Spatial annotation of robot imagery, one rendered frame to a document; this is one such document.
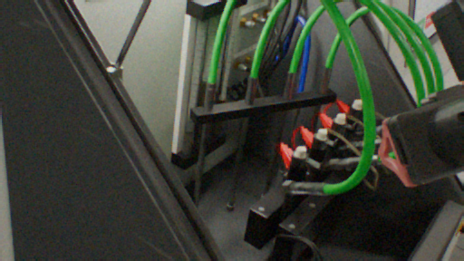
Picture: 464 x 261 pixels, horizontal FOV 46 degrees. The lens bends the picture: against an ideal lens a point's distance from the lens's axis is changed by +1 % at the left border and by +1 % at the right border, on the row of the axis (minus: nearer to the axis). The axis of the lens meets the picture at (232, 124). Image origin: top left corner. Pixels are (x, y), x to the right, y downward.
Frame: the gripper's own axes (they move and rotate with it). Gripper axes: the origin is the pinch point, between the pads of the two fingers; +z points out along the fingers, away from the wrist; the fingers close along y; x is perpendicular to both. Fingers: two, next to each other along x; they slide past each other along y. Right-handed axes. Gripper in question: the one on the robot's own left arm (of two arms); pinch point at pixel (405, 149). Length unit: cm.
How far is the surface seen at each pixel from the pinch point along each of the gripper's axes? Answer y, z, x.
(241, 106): 2.4, 46.9, -17.0
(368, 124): -1.2, 8.1, -4.2
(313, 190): 3.4, 21.7, 1.7
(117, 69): 25.8, 10.6, -19.4
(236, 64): -3, 59, -28
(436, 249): -23, 41, 19
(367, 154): -0.6, 9.9, -0.8
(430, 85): -24.6, 27.7, -8.5
